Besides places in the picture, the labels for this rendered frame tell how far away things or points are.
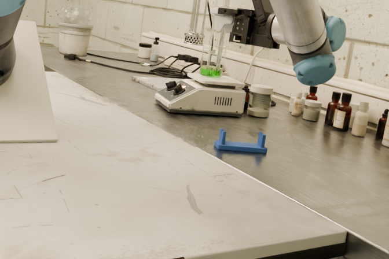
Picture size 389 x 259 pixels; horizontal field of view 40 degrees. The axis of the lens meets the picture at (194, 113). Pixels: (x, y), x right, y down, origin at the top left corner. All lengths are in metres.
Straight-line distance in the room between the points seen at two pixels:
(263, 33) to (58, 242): 0.81
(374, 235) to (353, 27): 0.98
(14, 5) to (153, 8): 1.84
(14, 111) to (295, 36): 0.49
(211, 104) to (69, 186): 0.64
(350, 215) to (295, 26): 0.32
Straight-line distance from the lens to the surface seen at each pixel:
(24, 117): 0.95
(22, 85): 0.98
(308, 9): 0.90
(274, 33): 1.21
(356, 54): 1.62
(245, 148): 1.03
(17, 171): 0.79
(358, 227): 0.76
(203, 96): 1.30
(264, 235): 0.67
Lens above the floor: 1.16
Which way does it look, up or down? 11 degrees down
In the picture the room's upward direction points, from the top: 8 degrees clockwise
